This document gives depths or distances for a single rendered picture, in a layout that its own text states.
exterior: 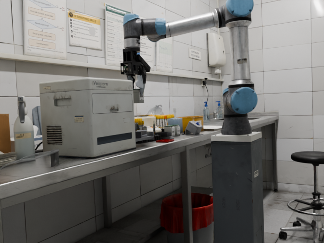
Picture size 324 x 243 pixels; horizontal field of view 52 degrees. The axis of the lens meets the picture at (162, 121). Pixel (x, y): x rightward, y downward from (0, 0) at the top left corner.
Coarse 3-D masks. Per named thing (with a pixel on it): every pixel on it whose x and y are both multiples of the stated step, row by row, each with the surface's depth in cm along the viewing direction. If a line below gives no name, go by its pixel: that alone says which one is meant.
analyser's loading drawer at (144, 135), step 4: (136, 132) 153; (140, 132) 152; (144, 132) 157; (148, 132) 162; (152, 132) 161; (136, 136) 154; (140, 136) 152; (144, 136) 155; (148, 136) 157; (152, 136) 160; (136, 140) 149; (140, 140) 152
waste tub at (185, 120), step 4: (188, 116) 226; (192, 116) 224; (196, 116) 222; (200, 116) 217; (184, 120) 213; (188, 120) 212; (192, 120) 210; (196, 120) 212; (200, 120) 216; (184, 124) 213; (184, 128) 214
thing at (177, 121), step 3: (168, 120) 201; (171, 120) 200; (174, 120) 200; (177, 120) 203; (180, 120) 205; (168, 123) 201; (171, 123) 200; (174, 123) 200; (177, 123) 203; (180, 123) 205; (180, 126) 205; (180, 129) 205; (180, 132) 205; (183, 132) 207
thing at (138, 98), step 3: (135, 90) 153; (138, 90) 153; (135, 93) 153; (138, 93) 152; (135, 96) 153; (138, 96) 152; (141, 96) 154; (135, 99) 153; (138, 99) 152; (141, 99) 154; (135, 102) 153; (138, 102) 152; (141, 102) 154
